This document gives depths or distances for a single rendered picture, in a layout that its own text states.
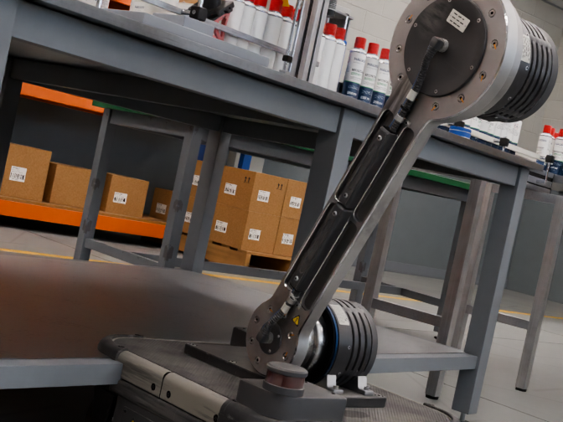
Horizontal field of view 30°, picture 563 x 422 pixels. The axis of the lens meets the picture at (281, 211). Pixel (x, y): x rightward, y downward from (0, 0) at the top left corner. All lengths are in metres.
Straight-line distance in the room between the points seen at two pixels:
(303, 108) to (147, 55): 0.49
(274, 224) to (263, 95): 4.64
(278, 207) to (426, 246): 3.71
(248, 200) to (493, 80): 5.06
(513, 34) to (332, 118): 0.78
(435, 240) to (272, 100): 8.23
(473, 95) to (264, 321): 0.58
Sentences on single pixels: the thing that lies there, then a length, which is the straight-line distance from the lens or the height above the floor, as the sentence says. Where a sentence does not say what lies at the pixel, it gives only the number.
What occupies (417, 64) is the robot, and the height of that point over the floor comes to 0.85.
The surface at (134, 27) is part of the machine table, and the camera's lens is 1.82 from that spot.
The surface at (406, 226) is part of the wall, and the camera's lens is 10.01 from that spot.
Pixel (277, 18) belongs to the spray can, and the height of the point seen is 1.03.
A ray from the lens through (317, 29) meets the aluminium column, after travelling 2.73.
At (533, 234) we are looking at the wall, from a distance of 11.29.
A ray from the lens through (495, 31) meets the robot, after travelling 1.67.
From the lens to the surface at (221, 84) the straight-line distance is 2.06.
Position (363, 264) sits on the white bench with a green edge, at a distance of 5.78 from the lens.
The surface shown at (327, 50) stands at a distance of 3.02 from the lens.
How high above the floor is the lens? 0.61
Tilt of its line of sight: 2 degrees down
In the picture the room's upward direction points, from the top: 12 degrees clockwise
